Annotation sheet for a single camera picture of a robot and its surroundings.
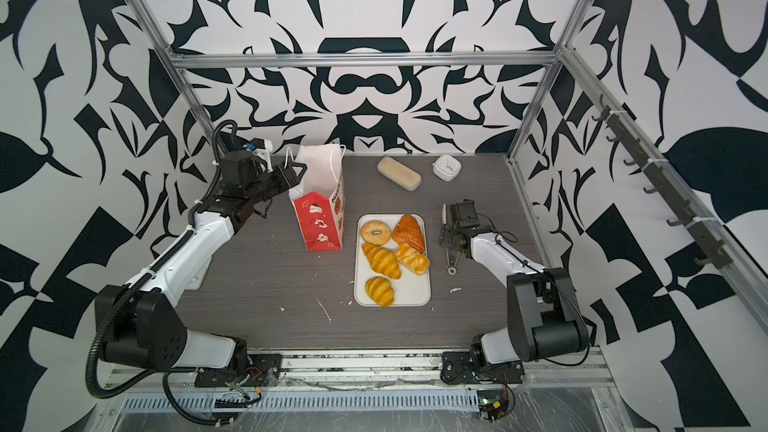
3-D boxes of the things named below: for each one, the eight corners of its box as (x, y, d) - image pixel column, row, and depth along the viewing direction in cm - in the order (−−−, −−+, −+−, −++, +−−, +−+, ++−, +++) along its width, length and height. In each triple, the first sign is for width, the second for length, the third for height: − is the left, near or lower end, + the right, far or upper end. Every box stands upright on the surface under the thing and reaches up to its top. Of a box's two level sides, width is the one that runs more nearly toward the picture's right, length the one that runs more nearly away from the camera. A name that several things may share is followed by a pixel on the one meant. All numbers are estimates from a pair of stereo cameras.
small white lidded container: (447, 183, 113) (448, 178, 110) (427, 168, 117) (428, 163, 115) (464, 170, 117) (466, 165, 115) (444, 156, 122) (445, 151, 119)
